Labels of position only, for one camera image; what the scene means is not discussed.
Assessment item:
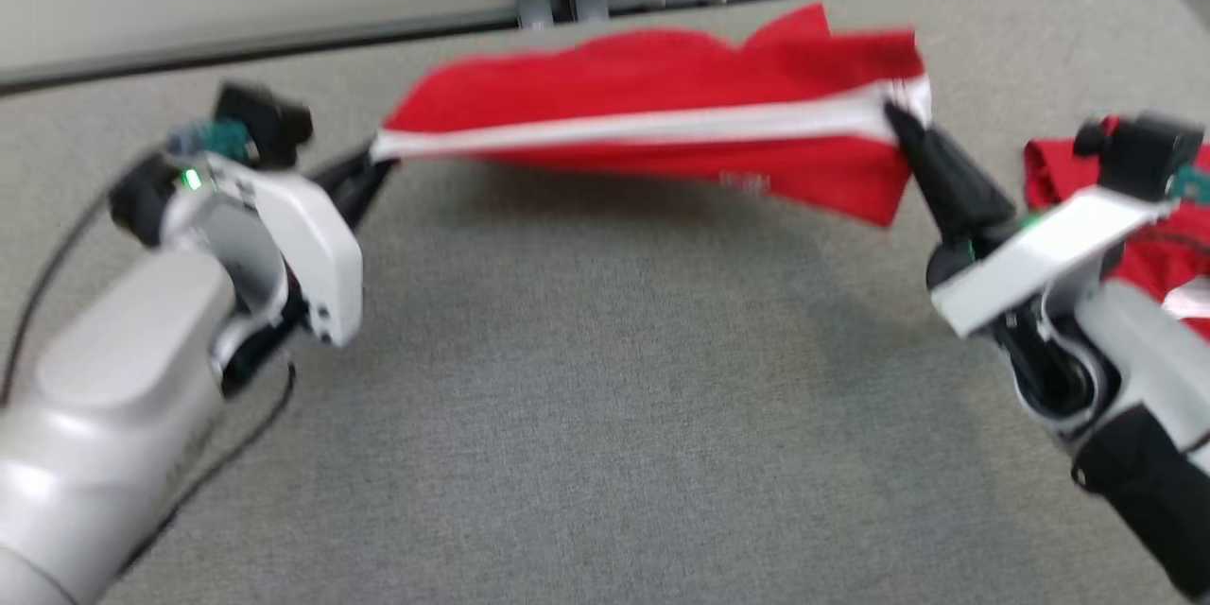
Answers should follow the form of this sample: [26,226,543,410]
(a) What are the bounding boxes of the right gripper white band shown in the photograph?
[883,104,1179,341]

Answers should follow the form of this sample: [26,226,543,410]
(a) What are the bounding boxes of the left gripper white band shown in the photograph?
[107,140,398,390]

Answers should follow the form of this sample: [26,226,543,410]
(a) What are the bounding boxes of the red and white polo shirt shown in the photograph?
[1024,113,1210,343]

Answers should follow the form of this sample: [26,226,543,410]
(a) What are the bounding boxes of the red shorts with white stripe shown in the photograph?
[371,3,935,230]

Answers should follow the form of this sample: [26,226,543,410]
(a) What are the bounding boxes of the teal left camera connector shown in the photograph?
[167,117,252,164]

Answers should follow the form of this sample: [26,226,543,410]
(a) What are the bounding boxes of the teal camera connector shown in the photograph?
[1170,164,1210,206]
[167,117,252,164]

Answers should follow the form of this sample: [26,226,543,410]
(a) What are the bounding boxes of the teal right camera connector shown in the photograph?
[1170,164,1210,206]

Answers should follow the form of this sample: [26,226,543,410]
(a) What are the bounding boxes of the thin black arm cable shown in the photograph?
[0,147,167,409]
[118,361,297,579]

